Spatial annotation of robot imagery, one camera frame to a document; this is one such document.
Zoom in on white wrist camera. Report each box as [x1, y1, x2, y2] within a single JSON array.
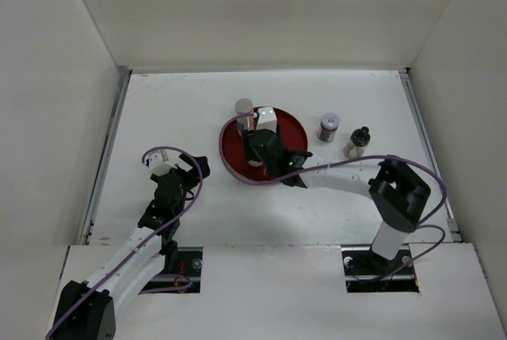
[[143, 149, 176, 177], [255, 106, 278, 133]]

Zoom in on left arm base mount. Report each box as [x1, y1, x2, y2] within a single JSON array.
[[139, 240, 204, 295]]

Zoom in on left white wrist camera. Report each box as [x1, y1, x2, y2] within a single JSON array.
[[143, 149, 176, 177]]

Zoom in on black cap white bottle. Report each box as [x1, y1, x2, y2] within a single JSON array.
[[343, 126, 371, 159]]

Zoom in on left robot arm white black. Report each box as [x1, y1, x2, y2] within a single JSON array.
[[45, 147, 210, 339]]

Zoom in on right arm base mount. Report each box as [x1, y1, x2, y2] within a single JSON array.
[[341, 246, 419, 293]]

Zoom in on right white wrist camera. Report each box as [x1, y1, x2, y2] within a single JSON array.
[[255, 106, 278, 133]]

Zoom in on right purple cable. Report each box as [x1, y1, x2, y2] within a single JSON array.
[[217, 113, 447, 281]]

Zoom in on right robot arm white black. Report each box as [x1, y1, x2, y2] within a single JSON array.
[[242, 129, 431, 273]]

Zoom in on purple lid pepper jar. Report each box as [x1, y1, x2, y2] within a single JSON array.
[[317, 113, 341, 143]]

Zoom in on silver lid clear spice bottle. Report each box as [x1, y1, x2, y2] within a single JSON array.
[[234, 98, 255, 134]]

